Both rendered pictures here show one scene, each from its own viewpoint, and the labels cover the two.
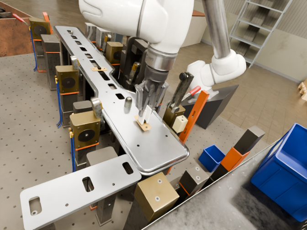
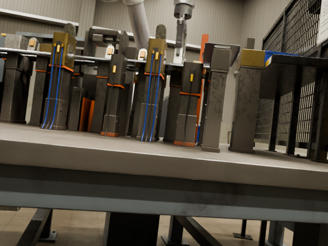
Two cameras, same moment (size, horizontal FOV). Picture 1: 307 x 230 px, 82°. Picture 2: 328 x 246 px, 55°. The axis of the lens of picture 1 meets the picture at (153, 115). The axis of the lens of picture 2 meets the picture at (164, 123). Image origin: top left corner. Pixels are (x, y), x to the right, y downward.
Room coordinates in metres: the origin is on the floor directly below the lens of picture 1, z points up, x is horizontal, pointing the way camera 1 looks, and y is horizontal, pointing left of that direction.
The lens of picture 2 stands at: (-0.45, 0.87, 0.74)
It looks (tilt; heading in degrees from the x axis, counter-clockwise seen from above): 1 degrees up; 320
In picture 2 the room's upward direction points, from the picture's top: 7 degrees clockwise
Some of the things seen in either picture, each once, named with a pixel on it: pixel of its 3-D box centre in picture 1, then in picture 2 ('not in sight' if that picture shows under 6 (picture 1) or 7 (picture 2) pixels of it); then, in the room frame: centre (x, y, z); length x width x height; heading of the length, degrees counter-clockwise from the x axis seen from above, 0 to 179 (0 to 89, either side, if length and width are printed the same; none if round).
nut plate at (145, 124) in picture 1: (143, 121); not in sight; (0.54, 0.03, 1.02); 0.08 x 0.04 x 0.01; 44
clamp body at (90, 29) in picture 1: (93, 48); not in sight; (1.41, 0.65, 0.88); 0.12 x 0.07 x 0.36; 135
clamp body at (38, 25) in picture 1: (40, 47); not in sight; (1.15, 0.92, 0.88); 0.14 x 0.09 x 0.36; 135
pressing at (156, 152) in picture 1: (96, 68); (62, 58); (0.88, 0.38, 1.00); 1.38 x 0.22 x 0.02; 45
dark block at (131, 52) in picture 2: not in sight; (127, 91); (0.86, 0.05, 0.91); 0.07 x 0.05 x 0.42; 135
